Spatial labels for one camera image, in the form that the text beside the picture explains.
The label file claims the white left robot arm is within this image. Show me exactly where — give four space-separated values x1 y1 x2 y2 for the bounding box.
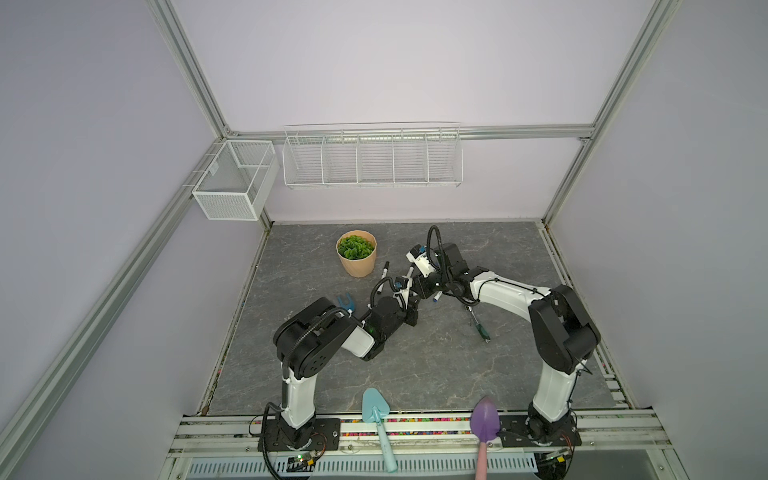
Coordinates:
261 276 419 449

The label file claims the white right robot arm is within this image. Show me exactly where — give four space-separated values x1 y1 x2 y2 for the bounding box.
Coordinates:
406 243 601 446

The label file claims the beige faceted plant pot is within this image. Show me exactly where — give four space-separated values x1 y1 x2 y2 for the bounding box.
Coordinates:
336 230 378 278

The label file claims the green artificial plant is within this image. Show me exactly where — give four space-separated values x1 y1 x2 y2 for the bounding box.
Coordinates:
337 235 375 261

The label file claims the teal garden trowel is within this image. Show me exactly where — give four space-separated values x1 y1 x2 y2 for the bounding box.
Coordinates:
362 388 398 473

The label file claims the purple garden trowel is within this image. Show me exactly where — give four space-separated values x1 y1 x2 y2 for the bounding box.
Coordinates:
470 396 501 480

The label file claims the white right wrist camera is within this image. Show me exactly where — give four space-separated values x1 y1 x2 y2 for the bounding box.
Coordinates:
406 244 437 277

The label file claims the teal fork yellow handle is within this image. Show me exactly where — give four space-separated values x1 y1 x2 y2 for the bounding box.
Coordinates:
336 292 356 315

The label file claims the white wire wall shelf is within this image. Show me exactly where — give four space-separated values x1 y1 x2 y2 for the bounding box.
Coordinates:
282 122 464 188

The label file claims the white mesh wall basket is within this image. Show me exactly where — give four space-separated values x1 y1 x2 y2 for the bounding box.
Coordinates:
192 140 279 221

